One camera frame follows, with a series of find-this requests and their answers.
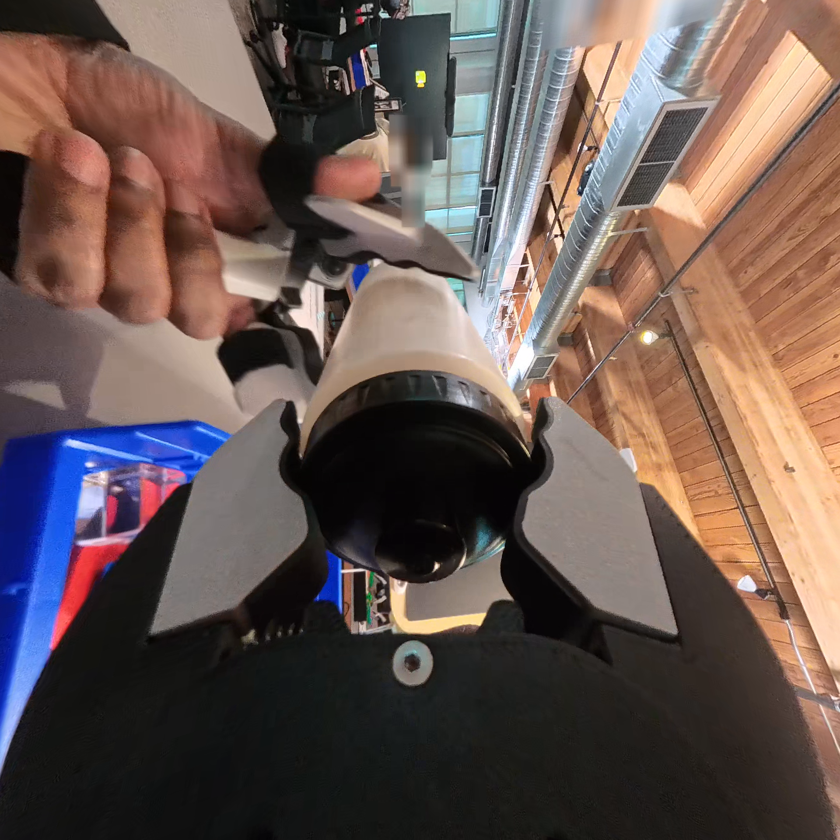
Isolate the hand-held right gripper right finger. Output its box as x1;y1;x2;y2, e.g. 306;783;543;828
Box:
500;395;679;641

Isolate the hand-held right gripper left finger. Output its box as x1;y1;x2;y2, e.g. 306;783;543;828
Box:
150;399;329;636

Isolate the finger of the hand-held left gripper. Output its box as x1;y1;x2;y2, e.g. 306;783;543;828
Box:
305;196;480;283

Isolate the white plastic bottle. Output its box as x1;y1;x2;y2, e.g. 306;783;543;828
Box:
298;262;534;584

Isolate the blue plastic bin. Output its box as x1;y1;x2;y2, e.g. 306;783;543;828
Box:
0;420;343;765

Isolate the person's left forearm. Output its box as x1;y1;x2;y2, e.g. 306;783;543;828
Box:
0;0;129;50

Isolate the person's left hand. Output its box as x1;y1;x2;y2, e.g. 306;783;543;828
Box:
0;33;382;341

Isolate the black office chair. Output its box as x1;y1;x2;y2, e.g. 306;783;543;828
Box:
272;26;378;142

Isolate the clear red cube block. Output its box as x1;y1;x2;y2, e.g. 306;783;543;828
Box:
73;462;193;547

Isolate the red flat box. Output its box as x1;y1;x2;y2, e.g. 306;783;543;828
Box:
51;538;135;651

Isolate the white track spotlight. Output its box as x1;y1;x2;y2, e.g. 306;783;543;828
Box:
738;574;788;618

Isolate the black monitor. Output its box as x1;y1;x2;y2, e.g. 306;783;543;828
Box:
377;13;458;161

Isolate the silver spiral air duct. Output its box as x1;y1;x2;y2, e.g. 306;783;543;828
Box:
479;0;585;263

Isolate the silver air duct with vent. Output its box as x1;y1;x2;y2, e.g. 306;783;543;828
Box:
508;26;723;395

